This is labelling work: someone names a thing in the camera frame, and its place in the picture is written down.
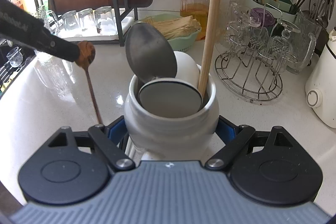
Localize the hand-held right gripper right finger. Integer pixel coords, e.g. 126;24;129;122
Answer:
205;116;302;170

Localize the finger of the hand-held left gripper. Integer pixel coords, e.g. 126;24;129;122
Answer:
39;21;80;62

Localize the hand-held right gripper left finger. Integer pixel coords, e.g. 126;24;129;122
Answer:
41;116;135;171

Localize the dark wooden spoon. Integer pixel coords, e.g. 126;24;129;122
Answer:
75;40;104;126

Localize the white ceramic mug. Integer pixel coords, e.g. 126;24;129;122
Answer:
124;73;220;161

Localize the white ceramic spoon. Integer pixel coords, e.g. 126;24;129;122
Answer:
173;51;201;88
138;77;203;118

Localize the light wooden chopstick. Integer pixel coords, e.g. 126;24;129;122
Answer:
197;0;224;95

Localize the small clear drinking glass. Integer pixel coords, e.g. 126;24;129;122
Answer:
62;10;80;32
78;8;96;31

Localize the tall textured glass cup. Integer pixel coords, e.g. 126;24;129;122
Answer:
34;5;63;65

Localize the clear wine glass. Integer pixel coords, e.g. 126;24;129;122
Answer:
7;47;23;68

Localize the small glass with red mark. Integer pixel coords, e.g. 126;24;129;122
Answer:
94;6;117;34

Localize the black sink drying rack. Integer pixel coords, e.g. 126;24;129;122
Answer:
0;40;35;86

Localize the white drip tray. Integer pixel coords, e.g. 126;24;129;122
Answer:
56;15;134;40

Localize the green plastic basket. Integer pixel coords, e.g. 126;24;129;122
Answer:
135;13;202;53

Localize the set of hanging clear glasses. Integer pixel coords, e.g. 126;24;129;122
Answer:
228;1;300;75

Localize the white electric cooker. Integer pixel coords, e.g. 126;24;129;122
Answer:
304;27;336;129

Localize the bundle of dried noodles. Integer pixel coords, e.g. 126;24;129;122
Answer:
142;16;201;40

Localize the purple translucent cup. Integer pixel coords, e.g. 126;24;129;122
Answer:
249;7;275;28

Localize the textured glass pitcher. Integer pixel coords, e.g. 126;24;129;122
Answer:
286;11;324;75

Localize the plastic jar with red lid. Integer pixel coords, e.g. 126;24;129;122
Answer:
180;0;212;41

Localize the green utensil holder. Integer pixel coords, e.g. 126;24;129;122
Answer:
244;0;303;28

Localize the wire glass holder stand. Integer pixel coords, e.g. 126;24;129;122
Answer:
214;4;284;103

